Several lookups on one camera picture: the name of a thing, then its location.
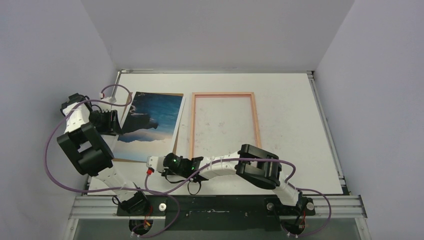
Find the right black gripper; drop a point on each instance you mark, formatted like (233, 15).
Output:
(164, 174)

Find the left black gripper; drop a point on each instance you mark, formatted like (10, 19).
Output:
(112, 127)

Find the pink picture frame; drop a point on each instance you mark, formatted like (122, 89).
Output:
(255, 120)

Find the blue landscape photo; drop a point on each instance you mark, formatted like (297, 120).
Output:
(149, 126)

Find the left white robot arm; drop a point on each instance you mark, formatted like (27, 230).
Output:
(84, 145)

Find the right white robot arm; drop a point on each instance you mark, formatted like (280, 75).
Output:
(258, 167)

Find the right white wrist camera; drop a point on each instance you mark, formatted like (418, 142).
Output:
(155, 163)

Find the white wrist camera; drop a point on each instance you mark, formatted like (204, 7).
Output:
(155, 163)
(107, 99)

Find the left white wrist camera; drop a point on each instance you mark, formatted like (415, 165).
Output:
(107, 99)

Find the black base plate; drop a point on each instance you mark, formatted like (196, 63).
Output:
(219, 212)

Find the aluminium rail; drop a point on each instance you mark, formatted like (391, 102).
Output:
(101, 207)

